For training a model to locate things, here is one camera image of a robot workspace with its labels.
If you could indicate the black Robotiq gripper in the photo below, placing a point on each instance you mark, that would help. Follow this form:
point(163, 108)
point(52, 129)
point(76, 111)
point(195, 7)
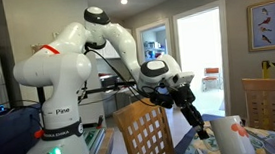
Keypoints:
point(183, 95)

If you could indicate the white and orange mug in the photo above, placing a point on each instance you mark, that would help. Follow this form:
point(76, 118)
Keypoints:
point(230, 139)

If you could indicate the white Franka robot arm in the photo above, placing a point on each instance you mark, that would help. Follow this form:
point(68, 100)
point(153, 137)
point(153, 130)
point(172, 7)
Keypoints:
point(64, 76)

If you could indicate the lemon print tablecloth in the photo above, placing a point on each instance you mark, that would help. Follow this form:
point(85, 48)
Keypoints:
point(200, 150)

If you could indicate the orange chair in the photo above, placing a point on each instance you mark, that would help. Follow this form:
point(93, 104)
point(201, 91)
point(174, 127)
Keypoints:
point(212, 70)

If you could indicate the wooden lattice-back chair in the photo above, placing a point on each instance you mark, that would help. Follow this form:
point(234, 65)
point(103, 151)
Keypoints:
point(124, 118)
point(269, 87)

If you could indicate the black kitchen appliance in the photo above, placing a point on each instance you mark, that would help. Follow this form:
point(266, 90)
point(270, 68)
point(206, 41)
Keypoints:
point(109, 81)

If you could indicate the white kitchen cabinets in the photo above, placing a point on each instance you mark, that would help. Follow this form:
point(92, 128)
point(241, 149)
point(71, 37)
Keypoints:
point(110, 52)

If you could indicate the framed bird picture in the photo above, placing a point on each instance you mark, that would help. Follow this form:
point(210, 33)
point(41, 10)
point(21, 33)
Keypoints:
point(267, 25)

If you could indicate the round ceiling light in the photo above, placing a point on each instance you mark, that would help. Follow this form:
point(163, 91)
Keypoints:
point(124, 1)

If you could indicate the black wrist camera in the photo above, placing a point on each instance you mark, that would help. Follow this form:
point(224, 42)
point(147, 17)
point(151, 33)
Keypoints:
point(162, 100)

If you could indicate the white door frame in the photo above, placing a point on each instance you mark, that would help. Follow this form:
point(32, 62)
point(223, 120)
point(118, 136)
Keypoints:
point(225, 46)
point(139, 43)

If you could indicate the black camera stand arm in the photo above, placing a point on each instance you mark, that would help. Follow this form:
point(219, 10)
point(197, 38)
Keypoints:
point(105, 89)

